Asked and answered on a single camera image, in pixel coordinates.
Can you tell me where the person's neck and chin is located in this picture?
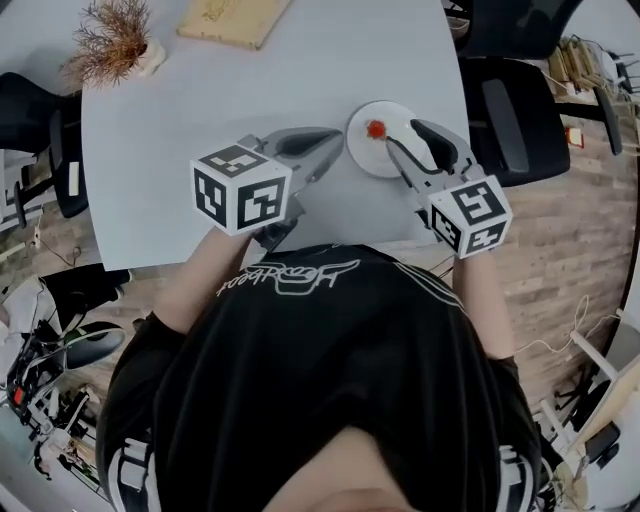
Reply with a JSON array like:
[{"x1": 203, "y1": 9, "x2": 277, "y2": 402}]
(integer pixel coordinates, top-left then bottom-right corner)
[{"x1": 259, "y1": 427, "x2": 442, "y2": 512}]

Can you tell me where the flat wooden board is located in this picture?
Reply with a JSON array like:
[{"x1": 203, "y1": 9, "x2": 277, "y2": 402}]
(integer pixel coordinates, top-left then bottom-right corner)
[{"x1": 175, "y1": 0, "x2": 294, "y2": 51}]

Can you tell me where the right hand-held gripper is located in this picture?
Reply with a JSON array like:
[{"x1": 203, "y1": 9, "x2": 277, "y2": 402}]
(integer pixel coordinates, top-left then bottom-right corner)
[{"x1": 383, "y1": 118, "x2": 514, "y2": 260}]

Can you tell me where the white side desk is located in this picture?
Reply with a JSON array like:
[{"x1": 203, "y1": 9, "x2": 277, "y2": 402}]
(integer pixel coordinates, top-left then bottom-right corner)
[{"x1": 539, "y1": 307, "x2": 640, "y2": 451}]

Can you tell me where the person's left forearm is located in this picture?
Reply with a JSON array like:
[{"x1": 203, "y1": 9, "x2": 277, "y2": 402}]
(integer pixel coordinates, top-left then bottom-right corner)
[{"x1": 152, "y1": 227, "x2": 262, "y2": 335}]

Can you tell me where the person's right forearm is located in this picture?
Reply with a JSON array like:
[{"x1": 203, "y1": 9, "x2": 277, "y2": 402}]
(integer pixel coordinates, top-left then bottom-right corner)
[{"x1": 452, "y1": 252, "x2": 517, "y2": 361}]

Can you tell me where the white cable on floor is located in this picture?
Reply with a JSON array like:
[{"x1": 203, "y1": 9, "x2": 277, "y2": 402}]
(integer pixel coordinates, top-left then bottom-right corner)
[{"x1": 514, "y1": 294, "x2": 621, "y2": 354}]

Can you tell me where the black phone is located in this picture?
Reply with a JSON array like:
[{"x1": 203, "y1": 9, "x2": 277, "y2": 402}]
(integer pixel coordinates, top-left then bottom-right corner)
[{"x1": 584, "y1": 422, "x2": 622, "y2": 461}]

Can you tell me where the stack of cardboard boxes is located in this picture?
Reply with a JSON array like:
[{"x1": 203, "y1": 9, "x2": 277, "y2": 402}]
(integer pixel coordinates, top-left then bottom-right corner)
[{"x1": 547, "y1": 37, "x2": 609, "y2": 96}]

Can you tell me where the black mesh office chair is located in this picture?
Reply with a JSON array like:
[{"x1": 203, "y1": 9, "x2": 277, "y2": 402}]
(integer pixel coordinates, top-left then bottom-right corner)
[{"x1": 0, "y1": 72, "x2": 91, "y2": 219}]

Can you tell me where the tangle of cables and devices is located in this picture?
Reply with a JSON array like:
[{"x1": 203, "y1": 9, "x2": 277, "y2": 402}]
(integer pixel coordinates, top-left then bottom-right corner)
[{"x1": 0, "y1": 319, "x2": 101, "y2": 481}]

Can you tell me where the person's black printed t-shirt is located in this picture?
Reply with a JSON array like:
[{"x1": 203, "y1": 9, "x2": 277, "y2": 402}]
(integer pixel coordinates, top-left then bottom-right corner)
[{"x1": 94, "y1": 243, "x2": 550, "y2": 512}]

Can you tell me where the dark sneaker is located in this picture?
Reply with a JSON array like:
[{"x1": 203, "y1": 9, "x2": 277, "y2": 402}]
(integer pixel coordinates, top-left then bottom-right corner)
[{"x1": 64, "y1": 327, "x2": 127, "y2": 371}]

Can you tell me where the dried plant in white vase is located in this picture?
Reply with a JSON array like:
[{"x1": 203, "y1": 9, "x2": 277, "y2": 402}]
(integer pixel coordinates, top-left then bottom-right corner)
[{"x1": 59, "y1": 0, "x2": 166, "y2": 91}]

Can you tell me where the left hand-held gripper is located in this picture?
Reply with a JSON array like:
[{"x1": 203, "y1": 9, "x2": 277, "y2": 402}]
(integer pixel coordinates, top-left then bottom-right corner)
[{"x1": 190, "y1": 126, "x2": 346, "y2": 253}]

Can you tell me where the white round plate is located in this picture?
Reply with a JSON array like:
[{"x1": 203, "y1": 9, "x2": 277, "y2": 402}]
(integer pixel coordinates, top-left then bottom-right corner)
[{"x1": 346, "y1": 100, "x2": 436, "y2": 180}]

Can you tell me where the black padded office chair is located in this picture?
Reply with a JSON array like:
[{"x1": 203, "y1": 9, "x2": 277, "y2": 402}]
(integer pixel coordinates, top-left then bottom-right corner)
[{"x1": 444, "y1": 0, "x2": 624, "y2": 189}]

